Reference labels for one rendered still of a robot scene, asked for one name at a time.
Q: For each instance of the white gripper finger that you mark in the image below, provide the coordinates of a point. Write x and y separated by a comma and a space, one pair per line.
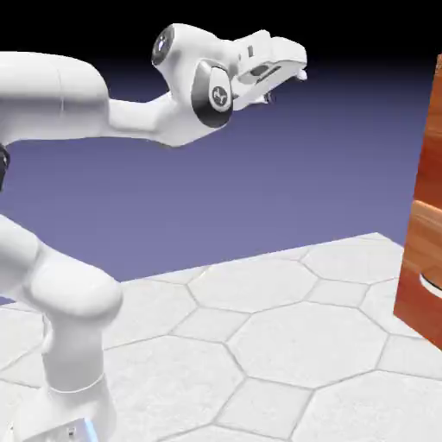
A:
270, 98
302, 75

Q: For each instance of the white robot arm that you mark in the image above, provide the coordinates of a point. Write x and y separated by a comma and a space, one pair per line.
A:
69, 93

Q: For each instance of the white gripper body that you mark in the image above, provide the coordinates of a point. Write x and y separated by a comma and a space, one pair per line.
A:
267, 81

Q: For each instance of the plain wooden drawer front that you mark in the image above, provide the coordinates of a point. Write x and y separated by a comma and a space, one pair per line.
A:
431, 145

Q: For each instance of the reddish wooden cabinet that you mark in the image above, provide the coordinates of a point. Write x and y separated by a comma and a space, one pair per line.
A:
426, 241

